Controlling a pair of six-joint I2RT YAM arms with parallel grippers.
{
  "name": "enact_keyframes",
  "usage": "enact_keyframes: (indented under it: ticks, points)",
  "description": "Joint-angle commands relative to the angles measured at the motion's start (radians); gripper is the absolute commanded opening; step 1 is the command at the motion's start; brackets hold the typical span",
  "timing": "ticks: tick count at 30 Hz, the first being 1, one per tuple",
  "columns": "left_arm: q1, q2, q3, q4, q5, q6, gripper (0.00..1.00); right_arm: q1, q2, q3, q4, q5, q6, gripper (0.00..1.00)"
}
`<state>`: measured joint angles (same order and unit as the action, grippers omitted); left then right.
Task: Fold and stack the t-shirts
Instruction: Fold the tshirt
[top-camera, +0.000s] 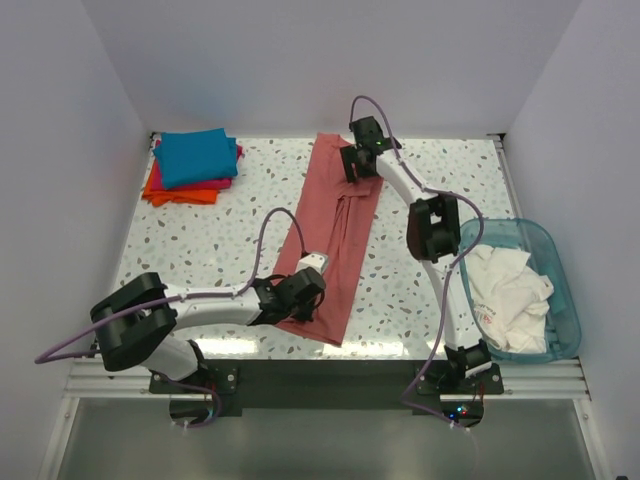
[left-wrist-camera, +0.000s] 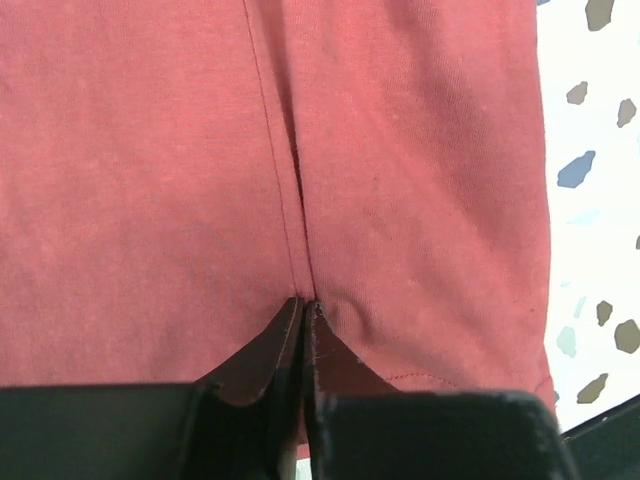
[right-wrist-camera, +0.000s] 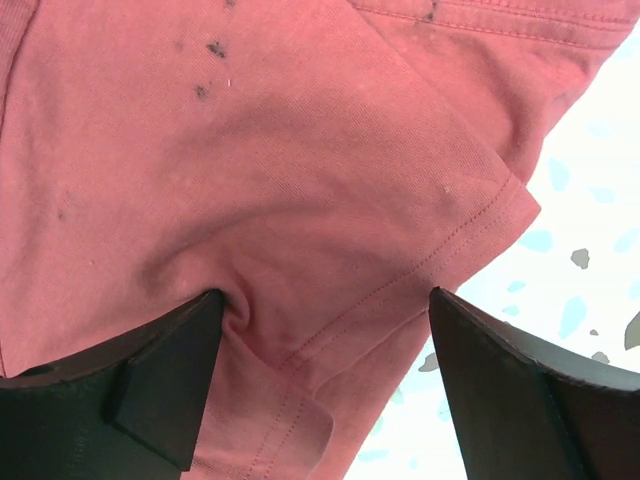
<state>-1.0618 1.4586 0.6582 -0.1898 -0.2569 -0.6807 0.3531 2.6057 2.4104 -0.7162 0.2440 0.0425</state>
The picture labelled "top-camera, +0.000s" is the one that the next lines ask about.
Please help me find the salmon pink t-shirt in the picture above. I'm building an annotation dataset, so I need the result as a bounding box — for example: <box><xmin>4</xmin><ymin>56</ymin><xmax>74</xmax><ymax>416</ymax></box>
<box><xmin>284</xmin><ymin>133</ymin><xmax>383</xmax><ymax>346</ymax></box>

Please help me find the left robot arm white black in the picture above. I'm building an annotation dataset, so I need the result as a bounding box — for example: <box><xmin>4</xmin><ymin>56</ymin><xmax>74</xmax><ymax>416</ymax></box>
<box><xmin>90</xmin><ymin>267</ymin><xmax>326</xmax><ymax>392</ymax></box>

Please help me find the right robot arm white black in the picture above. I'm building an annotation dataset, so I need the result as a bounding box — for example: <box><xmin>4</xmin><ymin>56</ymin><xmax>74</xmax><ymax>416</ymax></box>
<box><xmin>341</xmin><ymin>116</ymin><xmax>492</xmax><ymax>393</ymax></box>

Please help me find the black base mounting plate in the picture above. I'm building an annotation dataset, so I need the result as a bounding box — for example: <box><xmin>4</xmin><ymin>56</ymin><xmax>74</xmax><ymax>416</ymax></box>
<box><xmin>149</xmin><ymin>360</ymin><xmax>505</xmax><ymax>425</ymax></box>

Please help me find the blue folded t-shirt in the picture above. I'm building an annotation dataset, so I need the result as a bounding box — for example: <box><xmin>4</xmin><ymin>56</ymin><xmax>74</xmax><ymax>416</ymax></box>
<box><xmin>154</xmin><ymin>128</ymin><xmax>238</xmax><ymax>189</ymax></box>

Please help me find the orange folded t-shirt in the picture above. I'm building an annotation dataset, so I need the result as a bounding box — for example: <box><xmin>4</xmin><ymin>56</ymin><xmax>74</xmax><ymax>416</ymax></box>
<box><xmin>141</xmin><ymin>161</ymin><xmax>219</xmax><ymax>207</ymax></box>

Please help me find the magenta folded t-shirt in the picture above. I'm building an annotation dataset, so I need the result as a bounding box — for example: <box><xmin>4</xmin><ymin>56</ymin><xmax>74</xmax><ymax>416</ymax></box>
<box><xmin>167</xmin><ymin>144</ymin><xmax>242</xmax><ymax>191</ymax></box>

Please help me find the white t-shirt in bin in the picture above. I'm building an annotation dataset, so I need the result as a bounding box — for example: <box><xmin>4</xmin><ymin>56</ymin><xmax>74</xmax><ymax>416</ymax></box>
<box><xmin>465</xmin><ymin>244</ymin><xmax>554</xmax><ymax>355</ymax></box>

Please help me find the teal transparent plastic bin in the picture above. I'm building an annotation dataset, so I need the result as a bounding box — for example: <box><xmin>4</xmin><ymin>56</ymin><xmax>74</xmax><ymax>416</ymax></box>
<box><xmin>460</xmin><ymin>218</ymin><xmax>582</xmax><ymax>364</ymax></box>

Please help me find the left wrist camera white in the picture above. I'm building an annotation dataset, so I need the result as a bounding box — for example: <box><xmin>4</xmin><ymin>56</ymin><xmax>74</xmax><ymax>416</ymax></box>
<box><xmin>296</xmin><ymin>252</ymin><xmax>329</xmax><ymax>275</ymax></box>

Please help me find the aluminium rail frame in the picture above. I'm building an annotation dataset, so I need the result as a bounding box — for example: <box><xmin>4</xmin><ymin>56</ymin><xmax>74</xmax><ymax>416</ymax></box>
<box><xmin>63</xmin><ymin>357</ymin><xmax>591</xmax><ymax>400</ymax></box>

